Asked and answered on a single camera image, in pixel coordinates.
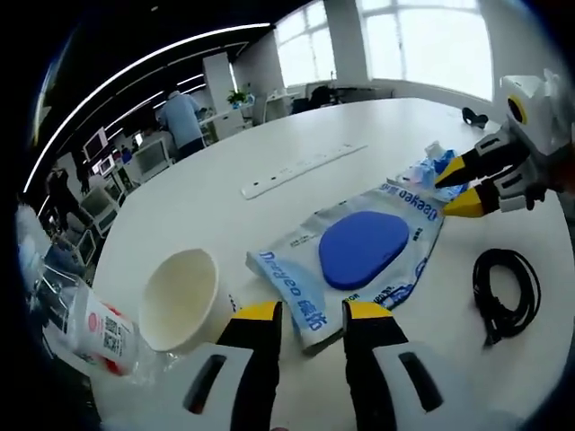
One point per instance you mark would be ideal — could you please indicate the small black object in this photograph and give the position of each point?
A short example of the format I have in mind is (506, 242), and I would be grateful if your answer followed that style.
(474, 117)

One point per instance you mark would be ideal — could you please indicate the white paper cup green print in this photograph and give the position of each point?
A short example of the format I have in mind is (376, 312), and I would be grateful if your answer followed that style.
(179, 296)

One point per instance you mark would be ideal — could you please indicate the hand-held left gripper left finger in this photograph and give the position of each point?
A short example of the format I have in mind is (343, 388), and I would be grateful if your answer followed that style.
(253, 359)

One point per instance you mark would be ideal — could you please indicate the green potted plant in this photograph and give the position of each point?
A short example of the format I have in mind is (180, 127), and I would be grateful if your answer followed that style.
(238, 96)

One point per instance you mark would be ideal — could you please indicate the clear plastic bottle red label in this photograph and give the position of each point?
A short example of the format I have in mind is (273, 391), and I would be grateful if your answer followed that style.
(103, 328)

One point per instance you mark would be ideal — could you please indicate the blue mouse pad package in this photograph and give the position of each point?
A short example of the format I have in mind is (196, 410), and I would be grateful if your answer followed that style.
(364, 247)

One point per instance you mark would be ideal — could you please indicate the blue tissue packet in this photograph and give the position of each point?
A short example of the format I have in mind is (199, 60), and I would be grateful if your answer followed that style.
(424, 173)

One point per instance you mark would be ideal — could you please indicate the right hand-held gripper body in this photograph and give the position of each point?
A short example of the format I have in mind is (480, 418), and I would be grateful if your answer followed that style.
(548, 121)

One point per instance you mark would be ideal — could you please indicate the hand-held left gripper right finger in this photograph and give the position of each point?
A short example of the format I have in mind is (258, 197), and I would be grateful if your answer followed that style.
(370, 359)

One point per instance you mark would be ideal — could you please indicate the white mesh chair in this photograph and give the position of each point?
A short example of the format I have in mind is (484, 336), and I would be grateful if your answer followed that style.
(101, 208)
(153, 157)

